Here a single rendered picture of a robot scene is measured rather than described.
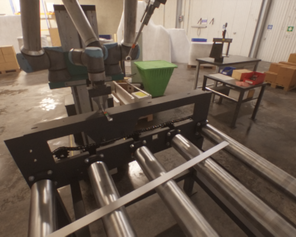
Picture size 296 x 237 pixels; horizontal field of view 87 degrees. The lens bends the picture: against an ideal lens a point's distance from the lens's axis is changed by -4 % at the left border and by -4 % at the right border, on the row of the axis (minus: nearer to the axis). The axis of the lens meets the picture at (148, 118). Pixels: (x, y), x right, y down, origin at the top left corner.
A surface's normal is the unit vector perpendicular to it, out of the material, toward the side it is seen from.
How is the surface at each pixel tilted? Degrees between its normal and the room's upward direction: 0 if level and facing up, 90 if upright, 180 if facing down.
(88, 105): 90
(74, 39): 90
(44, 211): 20
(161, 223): 0
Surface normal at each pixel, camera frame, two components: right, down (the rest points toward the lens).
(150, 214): 0.00, -0.87
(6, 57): 0.55, 0.41
